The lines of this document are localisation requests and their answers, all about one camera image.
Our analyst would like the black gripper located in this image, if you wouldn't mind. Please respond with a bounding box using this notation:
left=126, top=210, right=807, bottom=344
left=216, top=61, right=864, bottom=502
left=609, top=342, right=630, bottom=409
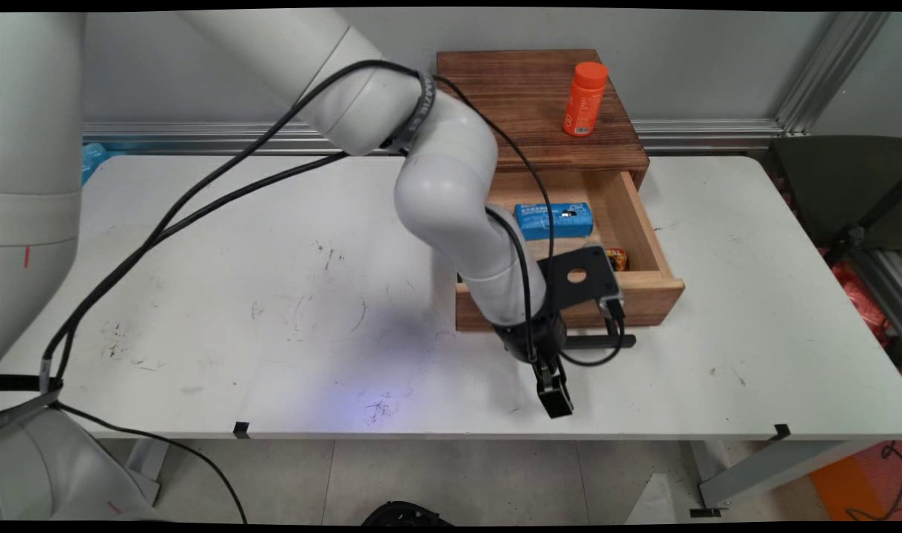
left=492, top=310, right=575, bottom=420

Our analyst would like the black drawer handle bar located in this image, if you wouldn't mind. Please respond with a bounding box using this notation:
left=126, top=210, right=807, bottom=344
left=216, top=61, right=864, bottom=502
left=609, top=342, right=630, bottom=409
left=563, top=333, right=638, bottom=350

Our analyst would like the light wooden drawer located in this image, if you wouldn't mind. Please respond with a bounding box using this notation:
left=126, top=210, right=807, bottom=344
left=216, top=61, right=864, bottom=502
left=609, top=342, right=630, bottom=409
left=454, top=170, right=686, bottom=332

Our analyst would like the blue rectangular box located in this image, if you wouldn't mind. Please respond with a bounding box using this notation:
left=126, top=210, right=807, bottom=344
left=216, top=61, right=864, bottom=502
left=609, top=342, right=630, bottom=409
left=513, top=201, right=596, bottom=242

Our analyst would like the black round floor object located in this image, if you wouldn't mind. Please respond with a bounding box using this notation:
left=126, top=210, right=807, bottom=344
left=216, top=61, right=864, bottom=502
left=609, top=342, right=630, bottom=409
left=361, top=500, right=453, bottom=526

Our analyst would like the grey table leg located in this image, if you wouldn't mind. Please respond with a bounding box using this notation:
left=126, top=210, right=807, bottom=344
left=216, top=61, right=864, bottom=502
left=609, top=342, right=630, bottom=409
left=124, top=439, right=172, bottom=509
left=690, top=440, right=869, bottom=512

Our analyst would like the orange plastic bottle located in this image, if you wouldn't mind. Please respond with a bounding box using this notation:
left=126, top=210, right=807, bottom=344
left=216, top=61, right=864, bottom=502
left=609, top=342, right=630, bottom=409
left=562, top=61, right=610, bottom=138

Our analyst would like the orange floor mat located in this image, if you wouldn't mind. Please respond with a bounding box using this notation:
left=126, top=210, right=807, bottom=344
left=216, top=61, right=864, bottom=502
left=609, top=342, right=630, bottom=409
left=809, top=440, right=902, bottom=523

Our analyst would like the red plastic bag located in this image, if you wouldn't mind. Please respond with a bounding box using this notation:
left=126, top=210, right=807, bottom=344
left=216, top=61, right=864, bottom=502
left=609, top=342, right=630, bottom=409
left=830, top=261, right=892, bottom=349

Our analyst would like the black chair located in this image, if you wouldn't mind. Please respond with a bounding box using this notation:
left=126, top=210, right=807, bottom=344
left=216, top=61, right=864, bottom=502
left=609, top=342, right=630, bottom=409
left=764, top=135, right=902, bottom=267

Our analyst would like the blue bubble wrap sheet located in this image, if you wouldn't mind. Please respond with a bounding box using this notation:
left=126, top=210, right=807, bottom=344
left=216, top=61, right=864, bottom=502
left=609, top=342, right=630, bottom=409
left=81, top=142, right=112, bottom=187

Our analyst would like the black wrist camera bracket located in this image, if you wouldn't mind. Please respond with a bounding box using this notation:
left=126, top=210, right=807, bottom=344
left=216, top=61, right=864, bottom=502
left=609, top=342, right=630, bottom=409
left=536, top=244, right=627, bottom=321

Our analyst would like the horizontal aluminium rail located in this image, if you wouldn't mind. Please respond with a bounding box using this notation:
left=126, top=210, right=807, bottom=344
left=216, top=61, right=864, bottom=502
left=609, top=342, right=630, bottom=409
left=81, top=120, right=786, bottom=155

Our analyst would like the black velcro cable strap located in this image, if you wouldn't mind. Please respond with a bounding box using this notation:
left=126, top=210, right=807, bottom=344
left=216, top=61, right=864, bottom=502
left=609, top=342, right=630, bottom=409
left=380, top=70, right=438, bottom=152

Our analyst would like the aluminium frame beam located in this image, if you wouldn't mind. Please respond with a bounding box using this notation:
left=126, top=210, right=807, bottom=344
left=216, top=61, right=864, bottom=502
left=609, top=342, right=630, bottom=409
left=849, top=247, right=902, bottom=338

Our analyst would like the thin black cable loop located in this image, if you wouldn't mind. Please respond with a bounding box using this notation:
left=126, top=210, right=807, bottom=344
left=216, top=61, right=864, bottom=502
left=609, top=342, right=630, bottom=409
left=844, top=441, right=902, bottom=520

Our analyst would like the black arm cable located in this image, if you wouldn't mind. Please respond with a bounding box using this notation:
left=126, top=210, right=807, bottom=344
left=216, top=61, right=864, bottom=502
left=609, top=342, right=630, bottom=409
left=50, top=151, right=349, bottom=386
left=41, top=59, right=559, bottom=387

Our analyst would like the black floor cable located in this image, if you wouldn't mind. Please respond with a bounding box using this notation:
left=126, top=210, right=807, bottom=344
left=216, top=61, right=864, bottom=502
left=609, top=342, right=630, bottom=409
left=51, top=400, right=249, bottom=523

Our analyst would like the slanted aluminium post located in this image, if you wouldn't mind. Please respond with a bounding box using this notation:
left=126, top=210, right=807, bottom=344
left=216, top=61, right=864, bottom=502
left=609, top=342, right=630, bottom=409
left=775, top=11, right=892, bottom=138

